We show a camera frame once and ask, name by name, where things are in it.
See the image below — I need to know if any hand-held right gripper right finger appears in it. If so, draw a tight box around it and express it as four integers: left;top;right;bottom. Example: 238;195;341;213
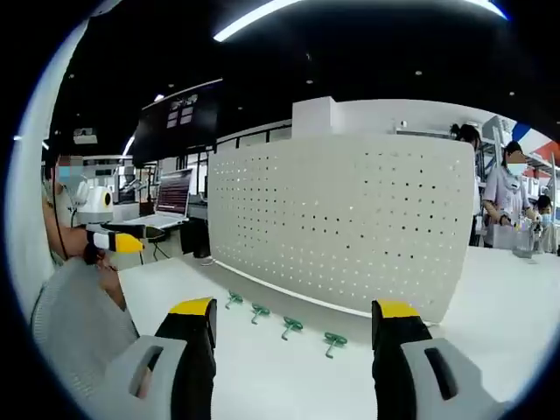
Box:
371;298;504;420

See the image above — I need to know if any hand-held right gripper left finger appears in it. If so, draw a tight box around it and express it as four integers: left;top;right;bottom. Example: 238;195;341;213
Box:
94;297;219;420

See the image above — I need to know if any white pegboard mounting plate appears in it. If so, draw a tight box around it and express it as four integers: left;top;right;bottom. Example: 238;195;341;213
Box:
206;133;477;327

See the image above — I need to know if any person's left hand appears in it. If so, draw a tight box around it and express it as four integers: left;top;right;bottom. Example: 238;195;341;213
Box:
82;241;120;273

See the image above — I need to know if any operator in white shirt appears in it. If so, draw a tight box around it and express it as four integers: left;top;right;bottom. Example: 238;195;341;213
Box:
8;17;144;410

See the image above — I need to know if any person's leg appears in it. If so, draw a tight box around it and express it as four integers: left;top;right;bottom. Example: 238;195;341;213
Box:
98;267;129;312

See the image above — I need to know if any white laptop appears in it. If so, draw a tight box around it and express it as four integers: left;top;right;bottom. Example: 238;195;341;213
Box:
138;168;194;229

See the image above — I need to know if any black box-shaped object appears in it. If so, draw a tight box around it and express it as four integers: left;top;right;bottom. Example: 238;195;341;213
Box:
179;217;212;259

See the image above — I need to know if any white ceiling unit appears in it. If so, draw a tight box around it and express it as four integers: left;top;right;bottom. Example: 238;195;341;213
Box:
72;126;98;145

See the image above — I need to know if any large black screen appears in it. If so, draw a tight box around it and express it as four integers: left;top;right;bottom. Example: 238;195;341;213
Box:
131;78;223;168

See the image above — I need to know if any translucent plastic box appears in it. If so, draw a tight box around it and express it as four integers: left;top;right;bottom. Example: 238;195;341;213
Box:
486;221;516;250

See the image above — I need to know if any grey tray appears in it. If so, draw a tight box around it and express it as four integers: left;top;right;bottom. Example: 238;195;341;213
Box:
511;227;538;260

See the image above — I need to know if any grey metal shelf rack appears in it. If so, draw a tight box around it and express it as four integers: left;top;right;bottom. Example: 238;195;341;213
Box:
392;124;454;140

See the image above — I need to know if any long ceiling light strip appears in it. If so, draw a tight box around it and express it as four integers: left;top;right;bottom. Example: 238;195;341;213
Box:
213;0;511;44

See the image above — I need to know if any white shelf unit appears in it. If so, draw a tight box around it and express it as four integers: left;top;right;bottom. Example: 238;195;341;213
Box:
479;114;560;202

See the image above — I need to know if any black device cable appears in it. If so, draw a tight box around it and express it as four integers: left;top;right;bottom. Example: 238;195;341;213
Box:
50;187;69;258

